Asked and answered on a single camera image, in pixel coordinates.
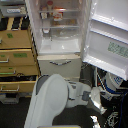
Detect upper fridge drawer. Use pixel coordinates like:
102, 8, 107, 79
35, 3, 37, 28
37, 54, 81, 78

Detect grey box on cabinet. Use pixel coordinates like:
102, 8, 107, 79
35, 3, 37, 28
0, 5, 26, 17

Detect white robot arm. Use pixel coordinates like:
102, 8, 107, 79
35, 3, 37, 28
24, 74, 106, 128

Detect white fridge door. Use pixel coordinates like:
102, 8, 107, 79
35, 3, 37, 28
83, 0, 128, 80

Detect wooden drawer cabinet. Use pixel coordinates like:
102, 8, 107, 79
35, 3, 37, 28
0, 16, 46, 99

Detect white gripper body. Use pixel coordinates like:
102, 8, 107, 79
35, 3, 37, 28
89, 87, 106, 114

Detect white refrigerator body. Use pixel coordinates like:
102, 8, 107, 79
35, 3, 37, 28
25, 0, 92, 84

